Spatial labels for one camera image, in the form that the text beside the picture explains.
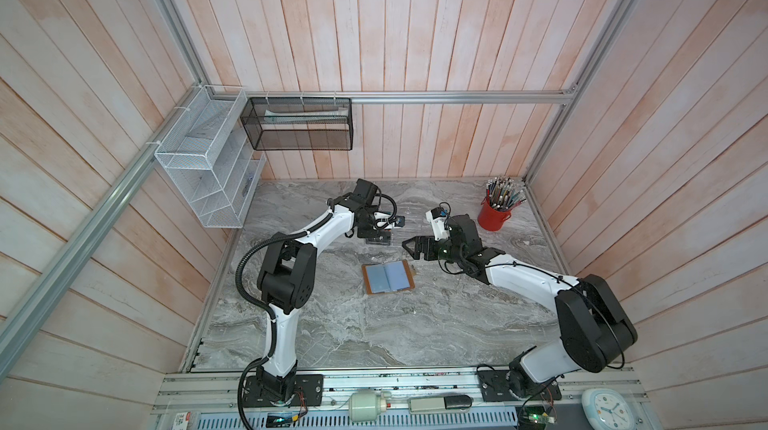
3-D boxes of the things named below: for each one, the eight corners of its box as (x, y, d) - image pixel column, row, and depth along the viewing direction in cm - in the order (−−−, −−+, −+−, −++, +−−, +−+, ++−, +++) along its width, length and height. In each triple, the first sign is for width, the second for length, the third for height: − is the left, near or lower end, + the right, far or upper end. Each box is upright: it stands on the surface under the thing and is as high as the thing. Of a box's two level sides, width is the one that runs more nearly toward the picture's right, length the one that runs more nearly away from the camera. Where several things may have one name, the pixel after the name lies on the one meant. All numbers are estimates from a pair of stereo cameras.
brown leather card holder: (365, 296, 91) (365, 293, 90) (361, 267, 98) (361, 264, 96) (414, 288, 93) (414, 285, 91) (407, 261, 99) (407, 257, 98)
